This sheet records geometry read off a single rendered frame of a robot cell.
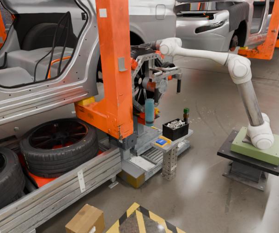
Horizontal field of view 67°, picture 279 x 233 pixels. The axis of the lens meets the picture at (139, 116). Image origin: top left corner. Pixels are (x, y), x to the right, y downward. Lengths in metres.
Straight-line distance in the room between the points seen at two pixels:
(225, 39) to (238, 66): 2.94
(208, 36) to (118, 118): 3.14
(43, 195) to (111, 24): 1.26
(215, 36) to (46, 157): 3.65
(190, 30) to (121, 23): 3.07
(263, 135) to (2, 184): 1.88
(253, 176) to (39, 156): 1.87
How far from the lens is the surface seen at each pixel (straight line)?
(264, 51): 5.37
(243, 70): 1.66
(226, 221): 1.96
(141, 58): 1.93
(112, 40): 1.52
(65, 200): 1.83
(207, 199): 2.07
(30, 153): 1.89
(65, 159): 1.80
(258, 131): 1.89
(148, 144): 2.38
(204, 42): 4.48
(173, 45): 1.73
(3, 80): 2.59
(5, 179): 1.72
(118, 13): 1.54
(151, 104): 1.95
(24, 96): 1.85
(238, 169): 2.31
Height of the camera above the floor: 1.47
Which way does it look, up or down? 26 degrees down
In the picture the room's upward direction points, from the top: 1 degrees counter-clockwise
